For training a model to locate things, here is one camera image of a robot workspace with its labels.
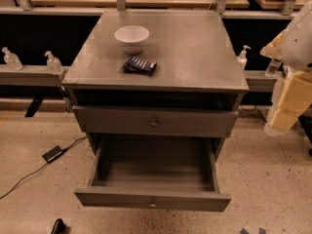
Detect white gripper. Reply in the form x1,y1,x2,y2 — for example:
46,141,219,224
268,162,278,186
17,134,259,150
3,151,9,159
264,71,312,137

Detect blue rxbar blueberry wrapper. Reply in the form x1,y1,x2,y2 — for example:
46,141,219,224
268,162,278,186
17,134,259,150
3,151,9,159
123,57,157,76

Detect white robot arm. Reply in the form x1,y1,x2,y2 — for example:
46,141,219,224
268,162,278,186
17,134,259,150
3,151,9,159
260,2,312,137

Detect open grey middle drawer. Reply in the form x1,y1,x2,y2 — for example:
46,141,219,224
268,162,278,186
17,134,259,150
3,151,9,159
75,135,231,212

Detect closed grey top drawer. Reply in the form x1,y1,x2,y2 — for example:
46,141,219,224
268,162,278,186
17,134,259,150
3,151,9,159
73,106,238,137

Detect grey wooden drawer cabinet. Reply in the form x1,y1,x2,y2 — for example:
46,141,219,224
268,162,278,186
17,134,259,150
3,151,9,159
62,10,249,146

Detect right sanitizer pump bottle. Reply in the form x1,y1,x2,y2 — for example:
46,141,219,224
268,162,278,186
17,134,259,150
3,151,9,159
237,45,251,69

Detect sanitizer pump bottle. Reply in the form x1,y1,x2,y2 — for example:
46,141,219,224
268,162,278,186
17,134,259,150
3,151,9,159
2,47,23,70
45,51,64,75
237,45,251,69

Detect white ceramic bowl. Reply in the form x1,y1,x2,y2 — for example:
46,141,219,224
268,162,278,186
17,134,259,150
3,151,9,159
114,25,149,55

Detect black power adapter brick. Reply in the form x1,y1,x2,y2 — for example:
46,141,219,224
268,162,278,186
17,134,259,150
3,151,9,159
42,146,62,164

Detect black object on floor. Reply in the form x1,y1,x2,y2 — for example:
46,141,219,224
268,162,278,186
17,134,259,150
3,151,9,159
51,218,66,234

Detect far left sanitizer pump bottle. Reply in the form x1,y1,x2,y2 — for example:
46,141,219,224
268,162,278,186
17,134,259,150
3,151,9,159
2,47,23,70

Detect black power cable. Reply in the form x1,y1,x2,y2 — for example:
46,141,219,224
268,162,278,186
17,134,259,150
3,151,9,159
0,136,88,201

